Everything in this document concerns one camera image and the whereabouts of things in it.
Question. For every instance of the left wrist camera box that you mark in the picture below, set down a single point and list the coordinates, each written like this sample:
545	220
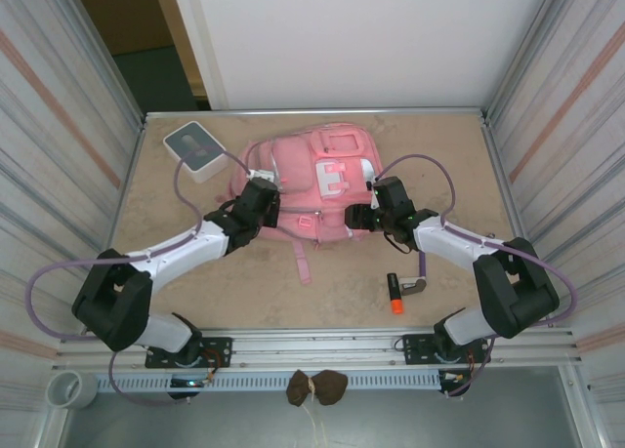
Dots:
261	175

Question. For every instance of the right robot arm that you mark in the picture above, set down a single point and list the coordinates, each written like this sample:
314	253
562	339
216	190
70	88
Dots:
517	292

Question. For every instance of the pink backpack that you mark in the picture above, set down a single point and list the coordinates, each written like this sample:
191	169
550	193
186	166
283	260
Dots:
293	170

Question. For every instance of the aluminium mounting rail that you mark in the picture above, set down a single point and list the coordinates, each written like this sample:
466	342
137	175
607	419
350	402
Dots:
317	345

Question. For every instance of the brown wooden door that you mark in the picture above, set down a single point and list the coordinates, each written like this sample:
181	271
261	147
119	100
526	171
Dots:
122	18

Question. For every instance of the orange black highlighter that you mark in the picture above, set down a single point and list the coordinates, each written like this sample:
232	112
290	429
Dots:
395	294

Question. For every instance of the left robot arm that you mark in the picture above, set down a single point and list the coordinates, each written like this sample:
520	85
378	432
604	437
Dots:
180	253

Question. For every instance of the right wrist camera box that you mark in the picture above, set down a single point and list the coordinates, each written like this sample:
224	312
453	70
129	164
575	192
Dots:
374	199

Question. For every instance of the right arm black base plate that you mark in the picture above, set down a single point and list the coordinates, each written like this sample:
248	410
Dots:
415	346

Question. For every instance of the brown cloth bag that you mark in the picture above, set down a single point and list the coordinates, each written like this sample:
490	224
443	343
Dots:
317	387

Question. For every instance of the purple pen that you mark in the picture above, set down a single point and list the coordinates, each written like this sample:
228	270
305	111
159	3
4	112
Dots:
423	265

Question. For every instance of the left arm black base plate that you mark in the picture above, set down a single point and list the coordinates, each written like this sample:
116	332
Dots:
220	350

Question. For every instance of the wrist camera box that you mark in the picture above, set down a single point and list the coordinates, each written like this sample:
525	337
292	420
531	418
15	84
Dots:
374	199
261	175

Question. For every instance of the white tissue box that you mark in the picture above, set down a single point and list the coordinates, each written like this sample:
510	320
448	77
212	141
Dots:
195	148

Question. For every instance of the white cup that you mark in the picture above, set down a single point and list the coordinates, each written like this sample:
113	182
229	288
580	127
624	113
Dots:
85	394

